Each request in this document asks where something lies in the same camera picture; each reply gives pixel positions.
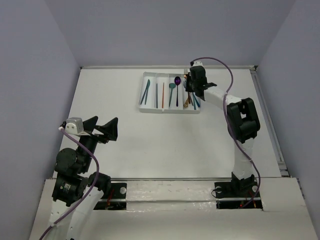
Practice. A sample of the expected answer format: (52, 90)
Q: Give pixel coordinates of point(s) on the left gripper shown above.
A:
(98, 132)

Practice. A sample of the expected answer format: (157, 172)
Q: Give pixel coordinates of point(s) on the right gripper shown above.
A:
(188, 87)

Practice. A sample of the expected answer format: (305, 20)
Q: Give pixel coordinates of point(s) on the blue plastic fork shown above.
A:
(197, 102)

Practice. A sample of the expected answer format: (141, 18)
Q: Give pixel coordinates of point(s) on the iridescent rainbow fork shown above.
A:
(194, 102)

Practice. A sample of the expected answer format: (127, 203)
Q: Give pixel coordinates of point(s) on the gold ornate fork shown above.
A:
(186, 102)

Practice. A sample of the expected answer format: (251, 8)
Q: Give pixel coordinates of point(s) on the purple metal spoon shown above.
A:
(177, 81)

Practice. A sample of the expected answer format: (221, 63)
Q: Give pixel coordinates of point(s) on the teal plastic spoon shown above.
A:
(171, 88)

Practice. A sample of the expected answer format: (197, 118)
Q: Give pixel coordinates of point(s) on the orange chopstick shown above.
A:
(163, 94)

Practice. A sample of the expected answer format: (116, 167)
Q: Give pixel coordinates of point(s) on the dark blue chopstick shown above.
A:
(156, 96)

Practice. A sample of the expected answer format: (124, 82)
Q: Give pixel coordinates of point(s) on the teal plastic knife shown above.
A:
(147, 86)

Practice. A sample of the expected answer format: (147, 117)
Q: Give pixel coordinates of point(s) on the rose gold fork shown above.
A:
(185, 86)

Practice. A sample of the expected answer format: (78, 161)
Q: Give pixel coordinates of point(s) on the dark blue plastic knife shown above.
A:
(144, 95)

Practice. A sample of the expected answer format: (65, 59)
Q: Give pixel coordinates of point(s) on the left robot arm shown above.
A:
(79, 184)

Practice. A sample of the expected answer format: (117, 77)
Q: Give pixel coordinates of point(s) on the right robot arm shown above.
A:
(243, 125)

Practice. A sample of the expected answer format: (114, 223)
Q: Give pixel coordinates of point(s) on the white cutlery tray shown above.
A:
(166, 78)

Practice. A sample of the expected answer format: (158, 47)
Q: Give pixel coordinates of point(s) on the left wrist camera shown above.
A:
(73, 126)

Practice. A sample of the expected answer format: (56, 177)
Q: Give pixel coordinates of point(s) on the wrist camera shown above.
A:
(73, 126)
(196, 63)

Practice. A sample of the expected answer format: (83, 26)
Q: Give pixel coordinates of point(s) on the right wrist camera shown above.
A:
(196, 63)

